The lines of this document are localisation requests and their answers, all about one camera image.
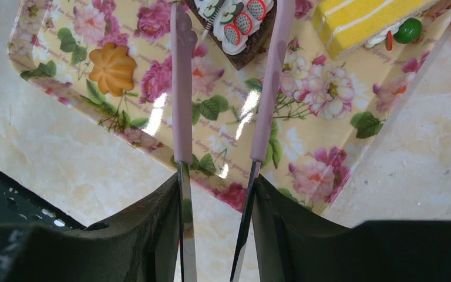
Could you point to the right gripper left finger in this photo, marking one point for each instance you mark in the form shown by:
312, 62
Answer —
139, 243

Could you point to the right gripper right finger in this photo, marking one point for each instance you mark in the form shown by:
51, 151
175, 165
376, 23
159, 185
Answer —
295, 244

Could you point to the pink silicone tongs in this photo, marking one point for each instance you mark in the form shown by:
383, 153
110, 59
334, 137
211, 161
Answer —
183, 41

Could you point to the chocolate triangle cake slice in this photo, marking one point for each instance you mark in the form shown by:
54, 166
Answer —
238, 28

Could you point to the orange flower-shaped cookie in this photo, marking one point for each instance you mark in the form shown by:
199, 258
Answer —
113, 69

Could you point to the floral rectangular tray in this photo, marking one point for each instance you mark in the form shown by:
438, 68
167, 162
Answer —
327, 112

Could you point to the yellow layered cake slice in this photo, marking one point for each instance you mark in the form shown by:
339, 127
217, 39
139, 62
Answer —
344, 26

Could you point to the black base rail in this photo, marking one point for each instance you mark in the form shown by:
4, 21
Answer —
20, 205

